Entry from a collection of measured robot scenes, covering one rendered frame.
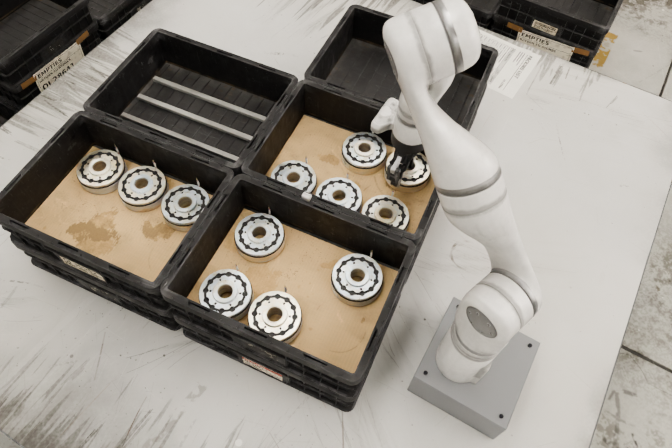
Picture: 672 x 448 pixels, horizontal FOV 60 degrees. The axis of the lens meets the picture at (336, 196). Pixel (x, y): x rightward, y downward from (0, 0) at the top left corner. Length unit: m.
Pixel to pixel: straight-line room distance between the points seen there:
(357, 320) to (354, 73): 0.68
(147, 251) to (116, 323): 0.19
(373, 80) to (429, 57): 0.84
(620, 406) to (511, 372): 1.01
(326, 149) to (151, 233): 0.44
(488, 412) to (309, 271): 0.43
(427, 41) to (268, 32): 1.19
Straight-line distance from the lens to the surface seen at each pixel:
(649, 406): 2.24
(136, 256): 1.28
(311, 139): 1.39
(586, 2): 2.55
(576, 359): 1.39
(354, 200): 1.26
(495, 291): 0.90
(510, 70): 1.83
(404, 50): 0.70
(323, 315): 1.17
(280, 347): 1.04
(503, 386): 1.21
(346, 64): 1.57
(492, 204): 0.80
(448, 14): 0.71
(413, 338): 1.31
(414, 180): 1.31
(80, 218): 1.36
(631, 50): 3.24
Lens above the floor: 1.91
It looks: 56 degrees down
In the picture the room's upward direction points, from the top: 3 degrees clockwise
